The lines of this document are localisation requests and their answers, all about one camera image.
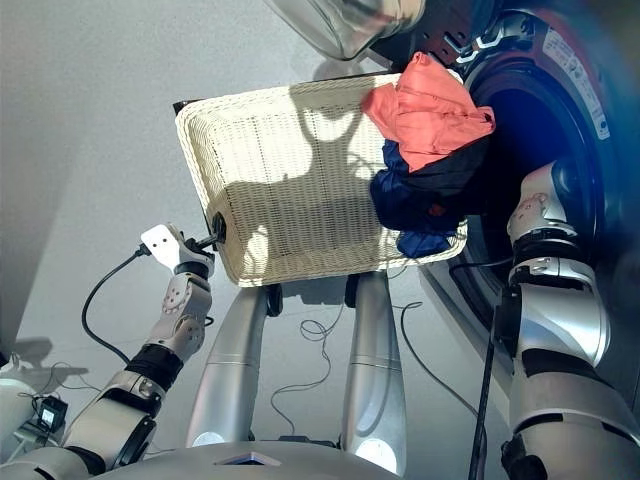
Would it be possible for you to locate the pale woven laundry basket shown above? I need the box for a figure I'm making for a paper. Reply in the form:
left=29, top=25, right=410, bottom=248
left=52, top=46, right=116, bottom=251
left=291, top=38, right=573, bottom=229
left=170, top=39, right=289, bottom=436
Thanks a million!
left=172, top=72, right=471, bottom=289

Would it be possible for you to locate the blue garment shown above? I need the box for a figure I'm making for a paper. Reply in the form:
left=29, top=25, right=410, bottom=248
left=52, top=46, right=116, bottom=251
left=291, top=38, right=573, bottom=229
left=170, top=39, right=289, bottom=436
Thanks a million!
left=369, top=139, right=466, bottom=260

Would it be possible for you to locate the black garment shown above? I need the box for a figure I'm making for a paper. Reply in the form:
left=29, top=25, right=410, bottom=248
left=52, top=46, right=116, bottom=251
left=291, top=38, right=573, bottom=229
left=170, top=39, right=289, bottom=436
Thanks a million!
left=379, top=134, right=494, bottom=231

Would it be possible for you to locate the orange red shirt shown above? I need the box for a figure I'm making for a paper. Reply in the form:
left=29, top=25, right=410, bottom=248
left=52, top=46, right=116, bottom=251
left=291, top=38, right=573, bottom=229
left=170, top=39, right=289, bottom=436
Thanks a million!
left=359, top=52, right=497, bottom=174

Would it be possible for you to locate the round washing machine door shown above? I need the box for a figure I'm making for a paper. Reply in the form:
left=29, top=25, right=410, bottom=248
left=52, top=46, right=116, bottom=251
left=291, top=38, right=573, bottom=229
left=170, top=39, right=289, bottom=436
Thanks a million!
left=262, top=0, right=481, bottom=66

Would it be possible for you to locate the grey washing machine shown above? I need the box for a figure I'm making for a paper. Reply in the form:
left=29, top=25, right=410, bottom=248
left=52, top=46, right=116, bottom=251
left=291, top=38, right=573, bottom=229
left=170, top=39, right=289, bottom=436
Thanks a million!
left=369, top=0, right=640, bottom=401

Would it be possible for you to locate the silver robot leg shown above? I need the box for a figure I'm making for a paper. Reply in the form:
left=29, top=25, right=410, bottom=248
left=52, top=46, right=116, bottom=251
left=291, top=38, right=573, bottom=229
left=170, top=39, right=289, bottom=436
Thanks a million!
left=339, top=272, right=409, bottom=476
left=185, top=287, right=284, bottom=449

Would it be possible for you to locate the silver robot torso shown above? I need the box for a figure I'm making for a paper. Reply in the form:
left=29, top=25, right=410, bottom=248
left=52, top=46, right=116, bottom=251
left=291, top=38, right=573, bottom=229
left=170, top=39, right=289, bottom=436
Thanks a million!
left=0, top=439, right=401, bottom=480

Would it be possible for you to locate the black power adapter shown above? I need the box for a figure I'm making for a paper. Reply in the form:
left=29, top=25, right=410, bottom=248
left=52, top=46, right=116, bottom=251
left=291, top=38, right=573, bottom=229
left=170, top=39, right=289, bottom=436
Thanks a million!
left=32, top=394, right=69, bottom=431

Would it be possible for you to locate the white washer opening sticker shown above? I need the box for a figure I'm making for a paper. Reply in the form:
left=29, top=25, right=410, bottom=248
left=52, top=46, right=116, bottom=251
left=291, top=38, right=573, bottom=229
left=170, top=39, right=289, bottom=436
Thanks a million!
left=542, top=27, right=612, bottom=141

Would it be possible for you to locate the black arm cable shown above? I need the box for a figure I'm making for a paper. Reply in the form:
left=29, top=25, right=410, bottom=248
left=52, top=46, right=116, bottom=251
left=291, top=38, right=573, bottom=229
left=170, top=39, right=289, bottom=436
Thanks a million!
left=81, top=243, right=151, bottom=366
left=448, top=257, right=519, bottom=480

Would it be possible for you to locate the thin grey floor wire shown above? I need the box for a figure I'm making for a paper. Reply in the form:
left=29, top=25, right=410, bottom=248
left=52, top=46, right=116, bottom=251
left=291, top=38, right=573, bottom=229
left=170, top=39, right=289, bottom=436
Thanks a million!
left=269, top=299, right=351, bottom=441

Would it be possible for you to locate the thin dark floor wire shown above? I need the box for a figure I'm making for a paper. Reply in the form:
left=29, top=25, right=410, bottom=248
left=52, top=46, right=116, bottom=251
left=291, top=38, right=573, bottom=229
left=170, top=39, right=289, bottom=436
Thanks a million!
left=394, top=299, right=481, bottom=419

